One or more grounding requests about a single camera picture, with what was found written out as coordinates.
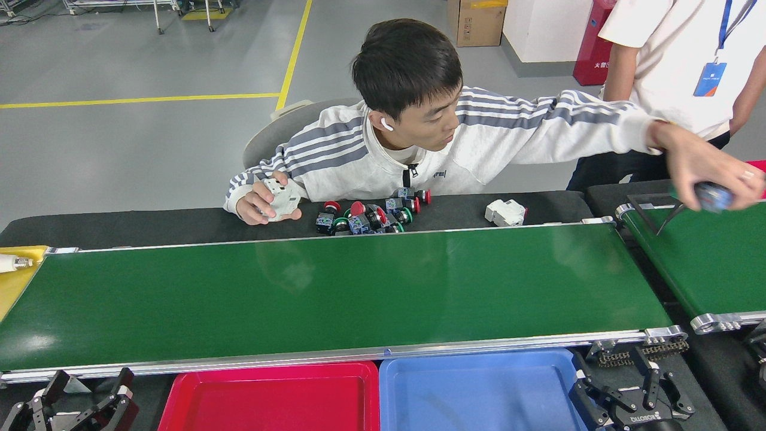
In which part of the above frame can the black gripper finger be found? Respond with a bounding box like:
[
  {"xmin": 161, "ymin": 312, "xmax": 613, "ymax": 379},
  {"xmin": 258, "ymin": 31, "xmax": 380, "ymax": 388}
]
[
  {"xmin": 0, "ymin": 370, "xmax": 71, "ymax": 431},
  {"xmin": 51, "ymin": 368, "xmax": 139, "ymax": 431}
]

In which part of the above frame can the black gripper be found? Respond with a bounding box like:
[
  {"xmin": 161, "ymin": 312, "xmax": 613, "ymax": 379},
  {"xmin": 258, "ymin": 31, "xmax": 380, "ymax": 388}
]
[{"xmin": 569, "ymin": 347, "xmax": 698, "ymax": 431}]

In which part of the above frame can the white circuit breaker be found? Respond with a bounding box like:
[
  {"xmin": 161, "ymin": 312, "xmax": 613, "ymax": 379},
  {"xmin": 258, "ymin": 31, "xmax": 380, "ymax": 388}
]
[
  {"xmin": 485, "ymin": 199, "xmax": 528, "ymax": 227},
  {"xmin": 262, "ymin": 178, "xmax": 302, "ymax": 221}
]

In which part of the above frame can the black push button switch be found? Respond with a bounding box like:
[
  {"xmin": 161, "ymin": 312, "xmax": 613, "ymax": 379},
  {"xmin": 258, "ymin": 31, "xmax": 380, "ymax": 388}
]
[{"xmin": 694, "ymin": 183, "xmax": 734, "ymax": 214}]

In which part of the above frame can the yellow plastic tray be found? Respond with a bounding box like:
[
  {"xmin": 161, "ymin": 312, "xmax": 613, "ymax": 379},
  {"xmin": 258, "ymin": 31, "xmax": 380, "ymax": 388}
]
[{"xmin": 0, "ymin": 245, "xmax": 50, "ymax": 322}]

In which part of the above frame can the black conveyor motor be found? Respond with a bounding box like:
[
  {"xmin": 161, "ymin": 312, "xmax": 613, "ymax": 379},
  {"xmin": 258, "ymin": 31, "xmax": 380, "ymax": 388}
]
[{"xmin": 745, "ymin": 320, "xmax": 766, "ymax": 390}]

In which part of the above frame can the blue plastic tray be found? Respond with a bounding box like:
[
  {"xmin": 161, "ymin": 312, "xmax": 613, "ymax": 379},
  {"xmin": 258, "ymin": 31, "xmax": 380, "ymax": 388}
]
[{"xmin": 379, "ymin": 349, "xmax": 590, "ymax": 431}]

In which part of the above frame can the red plastic tray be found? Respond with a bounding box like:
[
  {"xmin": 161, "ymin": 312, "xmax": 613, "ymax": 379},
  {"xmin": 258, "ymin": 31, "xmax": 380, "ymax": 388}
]
[{"xmin": 158, "ymin": 361, "xmax": 381, "ymax": 431}]

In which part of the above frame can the green conveyor belt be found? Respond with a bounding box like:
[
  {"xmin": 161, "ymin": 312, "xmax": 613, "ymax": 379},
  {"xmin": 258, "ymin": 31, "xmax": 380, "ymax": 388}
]
[
  {"xmin": 615, "ymin": 193, "xmax": 766, "ymax": 335},
  {"xmin": 0, "ymin": 217, "xmax": 689, "ymax": 384}
]

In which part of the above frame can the seated person's right hand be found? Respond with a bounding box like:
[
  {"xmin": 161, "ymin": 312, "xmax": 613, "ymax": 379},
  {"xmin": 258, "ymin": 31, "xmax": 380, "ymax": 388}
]
[{"xmin": 236, "ymin": 171, "xmax": 303, "ymax": 226}]

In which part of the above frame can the seated person's left hand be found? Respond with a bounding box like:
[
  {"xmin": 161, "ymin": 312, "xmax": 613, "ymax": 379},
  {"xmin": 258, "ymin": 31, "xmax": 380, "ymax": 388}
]
[{"xmin": 651, "ymin": 122, "xmax": 766, "ymax": 211}]

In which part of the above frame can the white light bulb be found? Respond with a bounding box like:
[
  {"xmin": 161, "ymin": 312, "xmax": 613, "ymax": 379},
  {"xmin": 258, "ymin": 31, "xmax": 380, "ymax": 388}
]
[{"xmin": 0, "ymin": 254, "xmax": 34, "ymax": 274}]

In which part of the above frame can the standing person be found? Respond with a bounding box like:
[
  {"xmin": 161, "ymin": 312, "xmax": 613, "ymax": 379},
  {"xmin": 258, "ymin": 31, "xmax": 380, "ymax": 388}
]
[{"xmin": 566, "ymin": 0, "xmax": 766, "ymax": 192}]

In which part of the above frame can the blue ID badge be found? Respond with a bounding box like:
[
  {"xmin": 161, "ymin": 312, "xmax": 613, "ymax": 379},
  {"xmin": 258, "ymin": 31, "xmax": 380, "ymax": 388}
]
[{"xmin": 694, "ymin": 61, "xmax": 728, "ymax": 98}]

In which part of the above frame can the red fire extinguisher cabinet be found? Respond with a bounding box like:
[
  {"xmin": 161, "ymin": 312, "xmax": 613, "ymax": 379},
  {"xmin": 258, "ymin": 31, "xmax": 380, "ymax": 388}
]
[{"xmin": 573, "ymin": 0, "xmax": 617, "ymax": 86}]

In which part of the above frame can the seated person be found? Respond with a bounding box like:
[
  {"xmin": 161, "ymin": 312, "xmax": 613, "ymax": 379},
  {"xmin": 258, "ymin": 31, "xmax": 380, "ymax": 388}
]
[{"xmin": 224, "ymin": 18, "xmax": 665, "ymax": 219}]

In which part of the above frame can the cardboard box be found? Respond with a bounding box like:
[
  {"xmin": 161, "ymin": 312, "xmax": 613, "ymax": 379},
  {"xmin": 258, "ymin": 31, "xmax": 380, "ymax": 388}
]
[{"xmin": 448, "ymin": 0, "xmax": 508, "ymax": 47}]

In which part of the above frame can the black drive chain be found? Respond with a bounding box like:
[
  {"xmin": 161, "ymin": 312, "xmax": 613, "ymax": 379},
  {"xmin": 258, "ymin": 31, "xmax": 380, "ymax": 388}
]
[{"xmin": 598, "ymin": 339, "xmax": 690, "ymax": 368}]

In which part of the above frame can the black bracket frame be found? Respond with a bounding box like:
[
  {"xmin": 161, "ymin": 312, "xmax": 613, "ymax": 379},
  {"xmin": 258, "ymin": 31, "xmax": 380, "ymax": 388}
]
[{"xmin": 627, "ymin": 193, "xmax": 689, "ymax": 235}]

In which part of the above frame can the blue lanyard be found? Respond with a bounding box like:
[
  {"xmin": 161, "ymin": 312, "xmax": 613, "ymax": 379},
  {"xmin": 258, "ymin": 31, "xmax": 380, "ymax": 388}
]
[{"xmin": 717, "ymin": 0, "xmax": 758, "ymax": 51}]

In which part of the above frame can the metal frame rack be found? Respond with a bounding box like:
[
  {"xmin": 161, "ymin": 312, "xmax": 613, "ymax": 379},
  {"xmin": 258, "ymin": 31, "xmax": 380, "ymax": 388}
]
[
  {"xmin": 180, "ymin": 0, "xmax": 240, "ymax": 32},
  {"xmin": 63, "ymin": 0, "xmax": 180, "ymax": 35}
]

